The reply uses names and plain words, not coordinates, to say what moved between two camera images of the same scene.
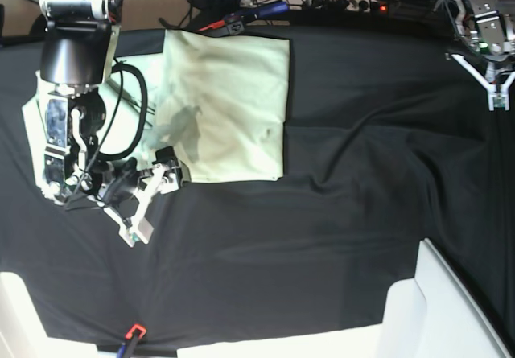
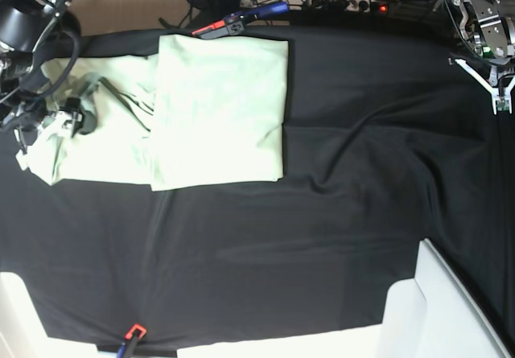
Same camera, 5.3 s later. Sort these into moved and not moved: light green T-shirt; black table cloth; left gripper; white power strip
Moved: left gripper
Not moved: white power strip; black table cloth; light green T-shirt
